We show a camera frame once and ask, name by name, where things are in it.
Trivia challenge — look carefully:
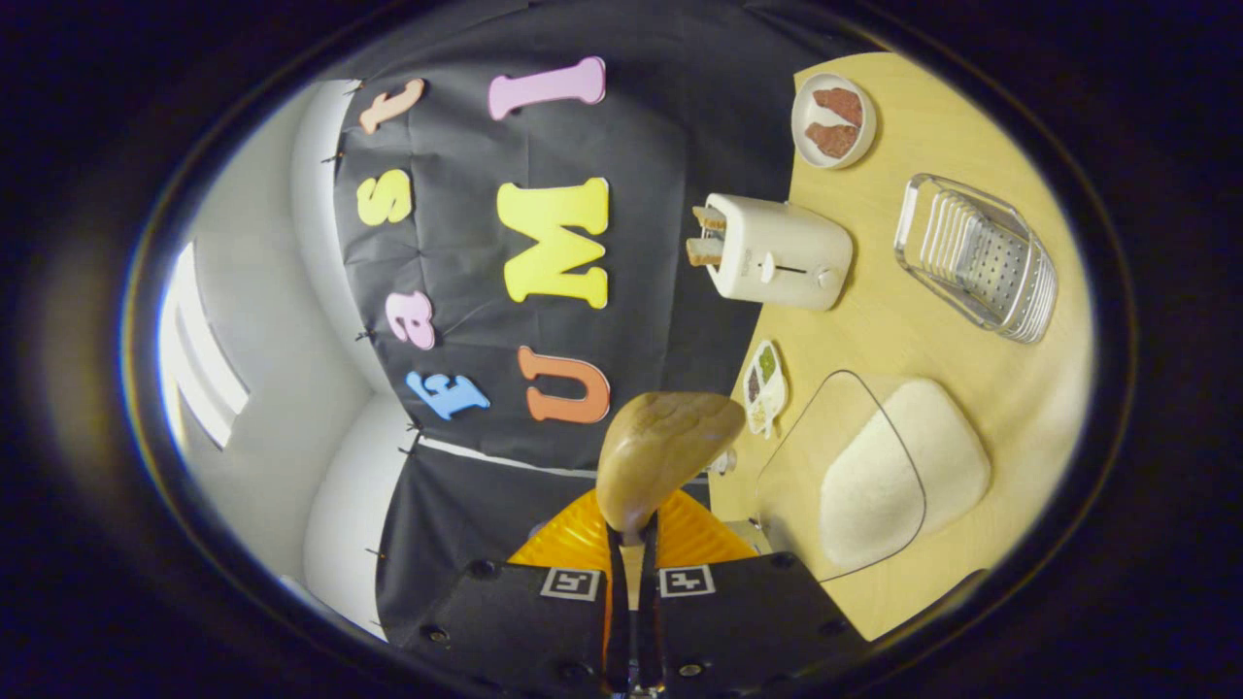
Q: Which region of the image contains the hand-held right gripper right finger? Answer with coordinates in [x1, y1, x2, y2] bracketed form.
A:
[636, 490, 870, 695]

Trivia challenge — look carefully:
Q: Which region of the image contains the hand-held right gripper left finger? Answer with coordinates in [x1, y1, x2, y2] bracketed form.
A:
[379, 490, 632, 695]

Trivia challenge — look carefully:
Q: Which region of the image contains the wooden spoon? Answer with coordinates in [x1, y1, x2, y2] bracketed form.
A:
[595, 391, 747, 613]

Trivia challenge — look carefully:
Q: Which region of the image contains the clear container of rice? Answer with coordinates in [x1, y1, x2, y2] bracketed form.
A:
[756, 370, 992, 582]

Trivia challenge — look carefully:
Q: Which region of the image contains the metal wire chopstick holder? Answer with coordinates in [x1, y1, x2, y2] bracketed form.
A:
[894, 174, 1058, 344]

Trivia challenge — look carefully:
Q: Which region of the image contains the white divided dish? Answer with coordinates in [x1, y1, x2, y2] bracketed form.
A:
[743, 340, 789, 438]

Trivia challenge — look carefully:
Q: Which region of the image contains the white toaster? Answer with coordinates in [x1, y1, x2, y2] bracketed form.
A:
[704, 193, 855, 312]

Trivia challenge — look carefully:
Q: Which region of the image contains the large ceiling light panel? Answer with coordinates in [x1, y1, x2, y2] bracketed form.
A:
[160, 243, 251, 449]

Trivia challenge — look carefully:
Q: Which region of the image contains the black backdrop cloth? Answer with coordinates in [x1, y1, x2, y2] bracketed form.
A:
[330, 0, 875, 642]

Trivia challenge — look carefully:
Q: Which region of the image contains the red meat piece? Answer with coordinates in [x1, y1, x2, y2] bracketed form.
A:
[813, 87, 863, 125]
[804, 121, 860, 159]

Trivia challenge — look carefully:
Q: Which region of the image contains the white plate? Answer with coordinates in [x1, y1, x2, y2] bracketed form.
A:
[791, 73, 878, 170]

